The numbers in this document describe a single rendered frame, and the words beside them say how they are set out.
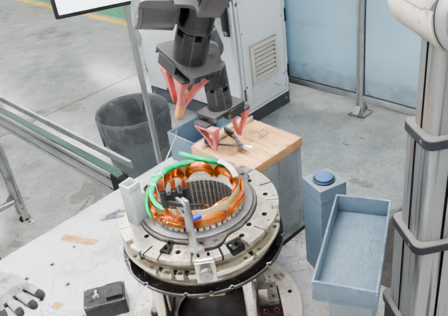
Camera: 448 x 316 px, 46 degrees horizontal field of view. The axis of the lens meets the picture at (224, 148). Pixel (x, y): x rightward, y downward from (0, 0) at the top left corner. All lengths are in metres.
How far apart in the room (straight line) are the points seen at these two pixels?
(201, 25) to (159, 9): 0.07
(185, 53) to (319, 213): 0.53
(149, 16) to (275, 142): 0.60
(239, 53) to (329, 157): 0.84
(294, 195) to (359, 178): 1.67
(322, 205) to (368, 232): 0.15
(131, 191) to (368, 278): 0.45
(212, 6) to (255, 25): 2.63
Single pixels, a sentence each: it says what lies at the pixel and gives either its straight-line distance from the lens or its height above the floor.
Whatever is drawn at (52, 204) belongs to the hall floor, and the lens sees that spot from 3.23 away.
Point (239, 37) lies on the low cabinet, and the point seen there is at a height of 0.64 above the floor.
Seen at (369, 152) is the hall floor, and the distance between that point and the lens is 3.24.
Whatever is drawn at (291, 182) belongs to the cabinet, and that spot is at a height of 0.95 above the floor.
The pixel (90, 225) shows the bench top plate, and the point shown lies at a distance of 1.62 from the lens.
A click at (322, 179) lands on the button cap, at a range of 1.18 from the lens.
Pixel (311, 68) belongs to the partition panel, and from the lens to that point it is 3.76.
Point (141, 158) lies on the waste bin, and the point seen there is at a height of 0.36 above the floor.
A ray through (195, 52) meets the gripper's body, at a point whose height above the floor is 1.43.
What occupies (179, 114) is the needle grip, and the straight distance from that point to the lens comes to 0.94.
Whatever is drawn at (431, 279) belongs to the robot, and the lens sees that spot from 1.30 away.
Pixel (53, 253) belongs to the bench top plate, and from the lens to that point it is 1.57.
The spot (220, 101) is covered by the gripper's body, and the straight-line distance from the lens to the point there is 1.20.
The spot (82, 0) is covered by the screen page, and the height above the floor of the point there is 1.28.
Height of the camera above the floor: 1.72
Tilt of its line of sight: 31 degrees down
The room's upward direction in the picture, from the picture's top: 8 degrees counter-clockwise
